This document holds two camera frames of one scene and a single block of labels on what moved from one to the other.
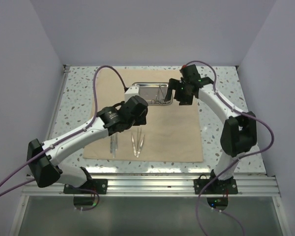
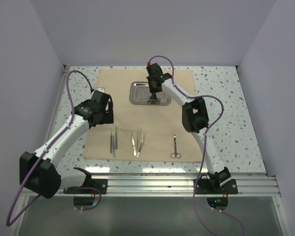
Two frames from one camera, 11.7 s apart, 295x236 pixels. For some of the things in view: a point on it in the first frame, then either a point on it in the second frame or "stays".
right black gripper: [173, 83] to [152, 90]
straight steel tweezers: [133, 145] stays
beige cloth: [171, 133] stays
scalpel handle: [111, 144] stays
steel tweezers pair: [113, 145] stays
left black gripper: [141, 120] to [107, 116]
